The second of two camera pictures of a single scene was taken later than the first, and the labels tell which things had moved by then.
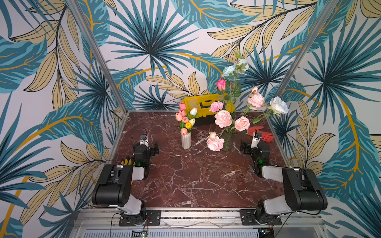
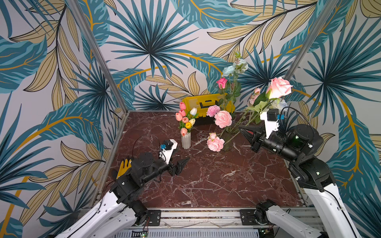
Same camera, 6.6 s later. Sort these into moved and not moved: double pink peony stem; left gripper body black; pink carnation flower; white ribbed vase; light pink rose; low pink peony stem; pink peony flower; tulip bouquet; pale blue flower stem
Moved: pink carnation flower; left gripper body black; double pink peony stem; light pink rose
Not moved: tulip bouquet; pink peony flower; pale blue flower stem; white ribbed vase; low pink peony stem
